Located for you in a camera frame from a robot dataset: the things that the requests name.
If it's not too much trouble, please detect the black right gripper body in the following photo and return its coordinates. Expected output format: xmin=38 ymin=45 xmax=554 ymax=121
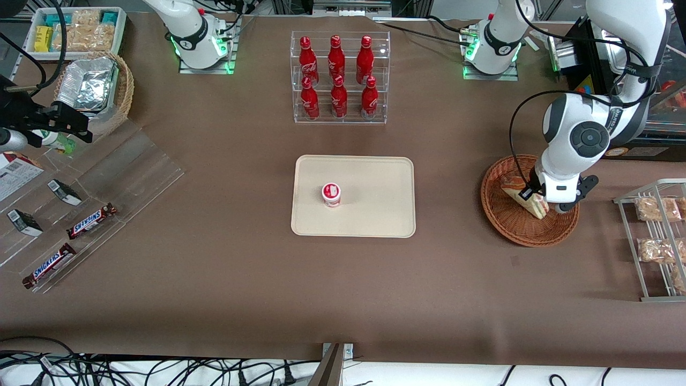
xmin=0 ymin=75 xmax=42 ymax=148

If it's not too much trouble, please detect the triangle sandwich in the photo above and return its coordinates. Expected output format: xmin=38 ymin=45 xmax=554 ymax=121
xmin=501 ymin=175 xmax=550 ymax=220

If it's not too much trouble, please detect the brown wicker basket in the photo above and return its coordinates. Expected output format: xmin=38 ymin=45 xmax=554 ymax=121
xmin=480 ymin=154 xmax=580 ymax=248

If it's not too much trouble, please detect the light wicker basket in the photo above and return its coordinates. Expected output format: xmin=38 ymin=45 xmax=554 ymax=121
xmin=54 ymin=51 xmax=135 ymax=137

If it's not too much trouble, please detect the beige plastic tray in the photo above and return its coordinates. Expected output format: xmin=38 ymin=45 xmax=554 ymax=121
xmin=290 ymin=155 xmax=416 ymax=238

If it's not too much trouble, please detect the green white bottle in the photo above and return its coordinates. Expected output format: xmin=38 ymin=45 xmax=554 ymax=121
xmin=32 ymin=130 xmax=77 ymax=154

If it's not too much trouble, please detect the silver foil packet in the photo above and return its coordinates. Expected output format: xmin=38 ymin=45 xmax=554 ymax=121
xmin=56 ymin=57 xmax=120 ymax=112

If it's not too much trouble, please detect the small black white box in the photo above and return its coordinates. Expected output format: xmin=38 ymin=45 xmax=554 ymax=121
xmin=6 ymin=209 xmax=43 ymax=237
xmin=47 ymin=179 xmax=83 ymax=206

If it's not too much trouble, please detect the clear acrylic stepped shelf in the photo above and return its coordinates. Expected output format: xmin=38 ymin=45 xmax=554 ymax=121
xmin=0 ymin=119 xmax=185 ymax=294

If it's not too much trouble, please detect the red white carton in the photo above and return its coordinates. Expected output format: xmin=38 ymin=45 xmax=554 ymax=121
xmin=0 ymin=152 xmax=45 ymax=203

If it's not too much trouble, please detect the yellow snack pack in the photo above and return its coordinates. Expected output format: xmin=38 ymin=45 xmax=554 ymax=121
xmin=34 ymin=26 xmax=54 ymax=53

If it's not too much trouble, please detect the clear cracker pack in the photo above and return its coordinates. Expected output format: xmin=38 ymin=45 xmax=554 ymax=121
xmin=72 ymin=9 xmax=102 ymax=27
xmin=80 ymin=23 xmax=116 ymax=51
xmin=54 ymin=26 xmax=82 ymax=53

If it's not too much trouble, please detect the snickers chocolate bar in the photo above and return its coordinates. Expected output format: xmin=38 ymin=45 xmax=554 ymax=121
xmin=66 ymin=203 xmax=117 ymax=240
xmin=22 ymin=243 xmax=77 ymax=290

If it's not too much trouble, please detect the white plastic bin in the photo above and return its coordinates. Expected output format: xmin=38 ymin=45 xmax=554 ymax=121
xmin=24 ymin=7 xmax=128 ymax=61

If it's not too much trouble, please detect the black food warmer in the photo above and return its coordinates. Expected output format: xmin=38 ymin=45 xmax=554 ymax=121
xmin=547 ymin=16 xmax=686 ymax=160

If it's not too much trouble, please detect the red cola bottle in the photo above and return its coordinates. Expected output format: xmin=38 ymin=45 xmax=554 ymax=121
xmin=331 ymin=75 xmax=348 ymax=118
xmin=298 ymin=36 xmax=320 ymax=86
xmin=361 ymin=76 xmax=379 ymax=120
xmin=328 ymin=35 xmax=346 ymax=81
xmin=300 ymin=76 xmax=320 ymax=121
xmin=356 ymin=35 xmax=374 ymax=85

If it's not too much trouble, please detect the clear acrylic bottle rack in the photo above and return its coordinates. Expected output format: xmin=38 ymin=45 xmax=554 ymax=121
xmin=290 ymin=31 xmax=391 ymax=125

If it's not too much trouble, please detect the brown table cover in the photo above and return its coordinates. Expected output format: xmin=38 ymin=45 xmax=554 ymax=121
xmin=0 ymin=12 xmax=686 ymax=370

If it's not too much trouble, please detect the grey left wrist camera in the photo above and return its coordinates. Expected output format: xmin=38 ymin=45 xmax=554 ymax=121
xmin=556 ymin=175 xmax=599 ymax=214

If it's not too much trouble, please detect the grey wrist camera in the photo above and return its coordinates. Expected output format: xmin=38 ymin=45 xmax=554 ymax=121
xmin=0 ymin=128 xmax=28 ymax=152
xmin=556 ymin=175 xmax=599 ymax=214

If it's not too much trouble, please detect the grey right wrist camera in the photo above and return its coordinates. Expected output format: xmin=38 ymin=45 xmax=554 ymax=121
xmin=0 ymin=128 xmax=28 ymax=152

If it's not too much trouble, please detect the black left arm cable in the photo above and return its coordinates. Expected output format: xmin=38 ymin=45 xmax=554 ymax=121
xmin=508 ymin=0 xmax=657 ymax=189

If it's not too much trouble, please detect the grey metal wire rack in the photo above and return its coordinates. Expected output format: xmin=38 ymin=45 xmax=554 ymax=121
xmin=614 ymin=179 xmax=686 ymax=302

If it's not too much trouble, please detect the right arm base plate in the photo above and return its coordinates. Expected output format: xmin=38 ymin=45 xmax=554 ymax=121
xmin=178 ymin=16 xmax=239 ymax=75

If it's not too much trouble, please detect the aluminium frame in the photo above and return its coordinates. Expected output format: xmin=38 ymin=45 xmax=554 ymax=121
xmin=271 ymin=0 xmax=435 ymax=19

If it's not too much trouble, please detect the metal bracket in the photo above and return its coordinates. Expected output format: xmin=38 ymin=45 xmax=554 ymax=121
xmin=308 ymin=343 xmax=354 ymax=386

